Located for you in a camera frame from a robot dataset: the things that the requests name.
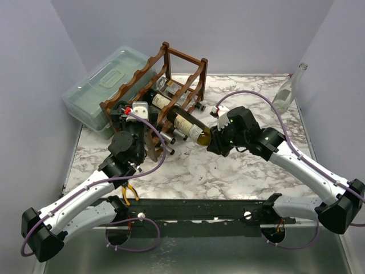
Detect clear square glass bottle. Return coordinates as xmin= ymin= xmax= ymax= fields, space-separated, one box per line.
xmin=156 ymin=76 xmax=206 ymax=112

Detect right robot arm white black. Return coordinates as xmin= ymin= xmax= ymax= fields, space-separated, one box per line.
xmin=207 ymin=106 xmax=364 ymax=235

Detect green bottle cream label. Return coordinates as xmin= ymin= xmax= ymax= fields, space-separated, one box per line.
xmin=143 ymin=88 xmax=171 ymax=110

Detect brown wooden wine rack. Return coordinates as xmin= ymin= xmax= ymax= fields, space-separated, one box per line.
xmin=100 ymin=42 xmax=211 ymax=160

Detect green bottle silver cap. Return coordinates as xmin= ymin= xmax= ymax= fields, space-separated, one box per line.
xmin=156 ymin=142 xmax=175 ymax=155

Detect translucent green plastic storage box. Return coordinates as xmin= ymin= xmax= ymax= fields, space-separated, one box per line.
xmin=62 ymin=46 xmax=149 ymax=139

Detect tall dark green bottle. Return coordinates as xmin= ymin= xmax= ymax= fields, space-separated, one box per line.
xmin=167 ymin=105 xmax=211 ymax=146

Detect green bottle grey label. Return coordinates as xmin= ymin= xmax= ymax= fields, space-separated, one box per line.
xmin=167 ymin=126 xmax=188 ymax=141

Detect green bottle white neck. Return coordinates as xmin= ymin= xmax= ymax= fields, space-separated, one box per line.
xmin=159 ymin=131 xmax=176 ymax=144

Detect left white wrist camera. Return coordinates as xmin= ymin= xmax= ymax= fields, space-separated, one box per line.
xmin=126 ymin=101 xmax=149 ymax=120

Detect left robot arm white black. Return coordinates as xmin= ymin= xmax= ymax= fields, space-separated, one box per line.
xmin=21 ymin=102 xmax=156 ymax=263

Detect yellow handled pliers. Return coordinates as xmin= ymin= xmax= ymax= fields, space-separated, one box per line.
xmin=121 ymin=183 xmax=140 ymax=206

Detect tall clear glass bottle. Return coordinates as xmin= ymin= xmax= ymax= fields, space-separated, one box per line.
xmin=272 ymin=62 xmax=308 ymax=115

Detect black front mounting rail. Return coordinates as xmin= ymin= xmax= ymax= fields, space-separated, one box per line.
xmin=94 ymin=196 xmax=320 ymax=238

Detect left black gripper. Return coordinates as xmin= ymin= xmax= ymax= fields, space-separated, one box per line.
xmin=111 ymin=106 xmax=157 ymax=162

